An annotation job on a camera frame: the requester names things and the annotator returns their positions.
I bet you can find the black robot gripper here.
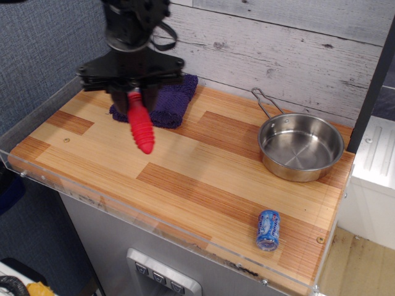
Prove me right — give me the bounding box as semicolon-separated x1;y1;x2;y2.
77;47;185;115

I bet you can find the red handled metal spoon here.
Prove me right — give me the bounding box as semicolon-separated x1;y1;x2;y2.
127;91;155;154

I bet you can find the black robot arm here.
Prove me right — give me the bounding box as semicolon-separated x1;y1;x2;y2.
77;1;185;114

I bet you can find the silver steel pot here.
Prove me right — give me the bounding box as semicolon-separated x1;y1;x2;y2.
251;88;344;183

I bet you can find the folded purple towel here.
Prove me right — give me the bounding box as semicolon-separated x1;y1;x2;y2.
109;73;199;130

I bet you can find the clear acrylic table guard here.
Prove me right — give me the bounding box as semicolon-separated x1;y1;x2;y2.
0;46;356;296

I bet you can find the silver toy fridge cabinet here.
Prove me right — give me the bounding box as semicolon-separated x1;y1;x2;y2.
61;194;311;295

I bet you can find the silver dispenser button panel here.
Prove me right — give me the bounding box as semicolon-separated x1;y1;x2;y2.
127;248;202;295

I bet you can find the blue gum bottle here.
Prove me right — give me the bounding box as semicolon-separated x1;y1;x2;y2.
256;210;281;252

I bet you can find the yellow object bottom left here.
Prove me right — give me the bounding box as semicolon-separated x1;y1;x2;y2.
27;282;55;296

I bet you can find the white appliance at right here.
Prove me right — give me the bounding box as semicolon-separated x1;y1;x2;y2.
338;116;394;249

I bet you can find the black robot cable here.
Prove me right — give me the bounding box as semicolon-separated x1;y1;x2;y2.
151;21;178;52

